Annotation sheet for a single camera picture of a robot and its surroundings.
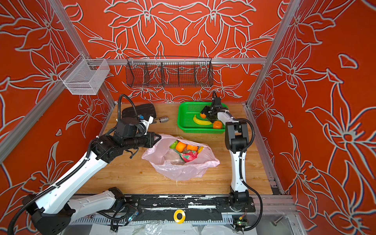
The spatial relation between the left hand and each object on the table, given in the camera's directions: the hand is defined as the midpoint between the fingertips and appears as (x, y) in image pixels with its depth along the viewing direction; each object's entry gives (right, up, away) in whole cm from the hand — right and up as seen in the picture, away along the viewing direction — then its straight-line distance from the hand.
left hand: (162, 135), depth 68 cm
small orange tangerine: (+15, -10, +20) cm, 27 cm away
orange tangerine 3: (+8, -9, +21) cm, 24 cm away
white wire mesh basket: (-54, +35, +24) cm, 68 cm away
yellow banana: (+22, +5, +37) cm, 44 cm away
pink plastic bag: (+8, -18, +20) cm, 28 cm away
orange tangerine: (+34, +4, +32) cm, 47 cm away
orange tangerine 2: (+24, +10, +33) cm, 42 cm away
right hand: (+26, +13, +39) cm, 49 cm away
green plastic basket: (+11, +14, +42) cm, 46 cm away
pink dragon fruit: (+13, -14, +15) cm, 24 cm away
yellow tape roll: (+8, -41, 0) cm, 42 cm away
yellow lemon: (+20, -11, +18) cm, 29 cm away
